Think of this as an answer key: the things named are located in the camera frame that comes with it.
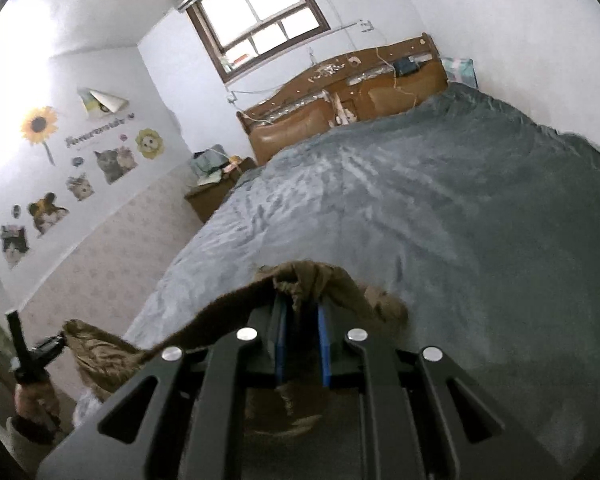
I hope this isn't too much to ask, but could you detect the teal folded clothes pile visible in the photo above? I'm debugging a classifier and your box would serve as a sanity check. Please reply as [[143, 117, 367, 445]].
[[189, 144, 230, 186]]

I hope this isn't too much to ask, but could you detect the brown framed window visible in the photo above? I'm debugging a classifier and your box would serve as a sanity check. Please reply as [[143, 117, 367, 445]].
[[183, 0, 329, 82]]

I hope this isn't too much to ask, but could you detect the tabby kitten wall sticker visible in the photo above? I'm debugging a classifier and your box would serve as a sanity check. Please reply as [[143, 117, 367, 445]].
[[66, 172, 94, 202]]

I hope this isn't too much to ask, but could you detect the black device on headboard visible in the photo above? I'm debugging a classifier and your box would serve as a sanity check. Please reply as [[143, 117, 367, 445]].
[[392, 58, 419, 77]]

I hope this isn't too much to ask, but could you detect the brown wooden headboard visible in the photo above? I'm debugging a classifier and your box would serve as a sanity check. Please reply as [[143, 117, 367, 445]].
[[236, 32, 448, 166]]

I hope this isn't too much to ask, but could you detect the grey plush bed blanket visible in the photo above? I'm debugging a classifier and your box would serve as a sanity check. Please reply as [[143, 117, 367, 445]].
[[125, 84, 600, 477]]

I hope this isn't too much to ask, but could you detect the person's left hand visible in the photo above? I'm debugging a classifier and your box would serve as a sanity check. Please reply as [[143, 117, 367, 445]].
[[15, 378, 60, 431]]

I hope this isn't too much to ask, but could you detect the brown puffer jacket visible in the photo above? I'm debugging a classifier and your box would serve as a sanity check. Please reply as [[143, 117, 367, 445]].
[[62, 260, 408, 440]]

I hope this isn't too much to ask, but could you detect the calico cat wall sticker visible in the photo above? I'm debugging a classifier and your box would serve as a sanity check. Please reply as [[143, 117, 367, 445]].
[[28, 192, 69, 236]]

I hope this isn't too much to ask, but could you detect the brown wooden nightstand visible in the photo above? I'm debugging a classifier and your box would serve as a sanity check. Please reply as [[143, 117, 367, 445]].
[[184, 157, 257, 223]]

